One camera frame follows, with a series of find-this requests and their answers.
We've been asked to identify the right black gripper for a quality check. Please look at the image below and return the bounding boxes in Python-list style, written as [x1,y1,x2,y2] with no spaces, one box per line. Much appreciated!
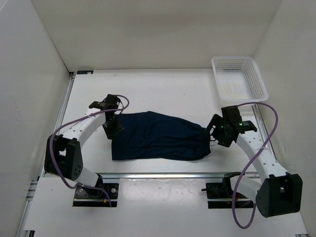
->
[203,114,233,148]

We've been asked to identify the navy blue shorts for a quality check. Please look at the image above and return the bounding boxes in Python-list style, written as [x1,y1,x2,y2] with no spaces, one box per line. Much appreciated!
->
[111,111,211,161]

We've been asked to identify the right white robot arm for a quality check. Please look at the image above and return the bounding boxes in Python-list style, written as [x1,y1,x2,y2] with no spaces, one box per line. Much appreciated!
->
[207,106,303,218]

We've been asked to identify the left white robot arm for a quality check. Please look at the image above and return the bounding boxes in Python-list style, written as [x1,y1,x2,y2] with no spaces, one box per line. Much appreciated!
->
[44,95,126,198]

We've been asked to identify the white plastic basket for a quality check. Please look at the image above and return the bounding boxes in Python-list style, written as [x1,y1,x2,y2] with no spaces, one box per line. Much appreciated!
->
[211,56,269,103]

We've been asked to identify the black label sticker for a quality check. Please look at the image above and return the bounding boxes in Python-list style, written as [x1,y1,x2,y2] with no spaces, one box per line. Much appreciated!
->
[77,70,94,75]

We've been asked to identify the aluminium rail front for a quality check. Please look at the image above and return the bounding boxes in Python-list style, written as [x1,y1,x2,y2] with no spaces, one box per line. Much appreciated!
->
[39,172,270,180]

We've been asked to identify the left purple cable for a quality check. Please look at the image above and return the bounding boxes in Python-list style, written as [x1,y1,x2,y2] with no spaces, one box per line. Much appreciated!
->
[48,94,131,207]

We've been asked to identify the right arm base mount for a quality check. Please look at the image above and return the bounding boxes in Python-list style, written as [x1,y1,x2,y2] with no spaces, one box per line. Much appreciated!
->
[201,183,254,209]

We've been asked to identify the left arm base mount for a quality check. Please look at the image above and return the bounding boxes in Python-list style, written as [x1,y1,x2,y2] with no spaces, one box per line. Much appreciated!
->
[73,181,119,208]

